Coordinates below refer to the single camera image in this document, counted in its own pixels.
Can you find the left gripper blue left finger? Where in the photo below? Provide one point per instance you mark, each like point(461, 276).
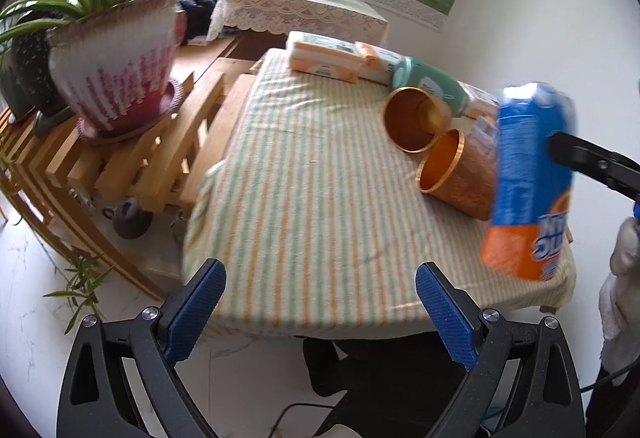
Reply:
point(164, 336)

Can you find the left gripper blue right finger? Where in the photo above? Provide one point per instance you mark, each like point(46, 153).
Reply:
point(479, 339)

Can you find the orange patterned cup front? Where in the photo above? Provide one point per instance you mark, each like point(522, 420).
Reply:
point(460, 170)

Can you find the orange patterned cup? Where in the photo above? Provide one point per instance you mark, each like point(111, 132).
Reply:
point(460, 170)
point(413, 119)

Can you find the orange patterned cup rear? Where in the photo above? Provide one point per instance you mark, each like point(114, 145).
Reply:
point(413, 119)

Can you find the right white gloved hand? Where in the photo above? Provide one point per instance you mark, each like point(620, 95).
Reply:
point(619, 301)

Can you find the small brown clay teapot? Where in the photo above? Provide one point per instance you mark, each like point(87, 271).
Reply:
point(128, 219)

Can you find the clear red labelled jar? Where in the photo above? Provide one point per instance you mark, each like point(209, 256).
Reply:
point(484, 134)

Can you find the wooden slatted bench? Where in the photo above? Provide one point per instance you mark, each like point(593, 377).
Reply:
point(53, 180)

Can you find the orange tissue pack right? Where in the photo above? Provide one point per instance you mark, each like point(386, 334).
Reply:
point(479, 103)

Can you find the orange tissue pack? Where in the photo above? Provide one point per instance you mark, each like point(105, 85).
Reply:
point(377, 64)
point(323, 56)
point(479, 103)

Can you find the striped table cloth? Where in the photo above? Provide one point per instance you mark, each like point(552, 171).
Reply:
point(320, 226)

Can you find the green thermos bottle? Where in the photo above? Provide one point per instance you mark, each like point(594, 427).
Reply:
point(410, 71)

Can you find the orange tissue pack middle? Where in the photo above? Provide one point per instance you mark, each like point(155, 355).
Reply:
point(377, 64)

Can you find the red white flower pot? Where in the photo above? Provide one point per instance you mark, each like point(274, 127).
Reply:
point(113, 68)

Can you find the dark green flower pot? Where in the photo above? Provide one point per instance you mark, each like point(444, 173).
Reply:
point(26, 83)

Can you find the orange tissue pack left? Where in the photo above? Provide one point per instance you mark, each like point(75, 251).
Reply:
point(323, 56)

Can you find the black bag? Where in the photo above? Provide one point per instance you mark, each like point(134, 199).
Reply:
point(198, 17)

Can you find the lace covered side table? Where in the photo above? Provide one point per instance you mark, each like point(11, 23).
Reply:
point(349, 20)

